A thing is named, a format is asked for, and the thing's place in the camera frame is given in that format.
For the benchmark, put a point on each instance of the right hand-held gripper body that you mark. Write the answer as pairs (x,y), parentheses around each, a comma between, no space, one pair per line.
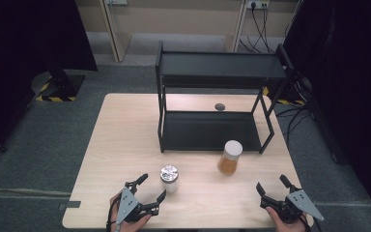
(302,201)

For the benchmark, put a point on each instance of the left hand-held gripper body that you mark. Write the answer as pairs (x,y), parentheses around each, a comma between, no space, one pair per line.
(127,203)

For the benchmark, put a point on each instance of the clear jar with silver lid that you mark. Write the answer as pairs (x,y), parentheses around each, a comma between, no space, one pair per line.
(169,176)

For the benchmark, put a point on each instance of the amber jar with white lid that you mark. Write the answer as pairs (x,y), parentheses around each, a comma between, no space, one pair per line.
(230,158)

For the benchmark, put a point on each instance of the black metal two-tier shelf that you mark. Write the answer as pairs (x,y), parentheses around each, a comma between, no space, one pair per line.
(219,66)

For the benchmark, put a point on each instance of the person's left hand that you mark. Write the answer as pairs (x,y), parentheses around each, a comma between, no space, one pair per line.
(132,226)

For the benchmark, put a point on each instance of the person's right hand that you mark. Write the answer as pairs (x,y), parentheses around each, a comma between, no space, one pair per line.
(290,227)

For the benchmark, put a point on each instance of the grey floor plate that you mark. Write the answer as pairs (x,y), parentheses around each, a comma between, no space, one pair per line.
(69,205)

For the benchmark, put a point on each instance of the stand base with hazard tape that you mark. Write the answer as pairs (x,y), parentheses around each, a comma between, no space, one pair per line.
(61,88)
(290,101)

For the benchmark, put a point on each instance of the grey round table grommet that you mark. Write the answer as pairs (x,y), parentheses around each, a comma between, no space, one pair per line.
(220,107)

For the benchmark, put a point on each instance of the black curtain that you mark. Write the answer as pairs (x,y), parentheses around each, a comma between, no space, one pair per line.
(351,80)
(29,48)

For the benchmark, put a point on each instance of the white wall power outlet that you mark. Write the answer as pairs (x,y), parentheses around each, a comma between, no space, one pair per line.
(257,4)

